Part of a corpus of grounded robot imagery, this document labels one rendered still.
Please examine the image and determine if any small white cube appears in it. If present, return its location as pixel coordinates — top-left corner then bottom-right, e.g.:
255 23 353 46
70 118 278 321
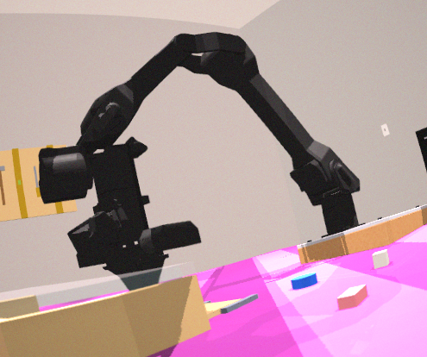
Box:
372 249 390 269

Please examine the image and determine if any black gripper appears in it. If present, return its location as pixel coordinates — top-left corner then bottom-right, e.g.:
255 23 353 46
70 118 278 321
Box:
76 188 202 275

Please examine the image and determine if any small salmon-pink block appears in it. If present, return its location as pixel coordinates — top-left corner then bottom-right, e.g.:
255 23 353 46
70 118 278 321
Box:
337 285 368 310

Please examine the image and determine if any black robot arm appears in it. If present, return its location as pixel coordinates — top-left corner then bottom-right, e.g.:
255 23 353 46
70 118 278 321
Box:
38 32 365 257

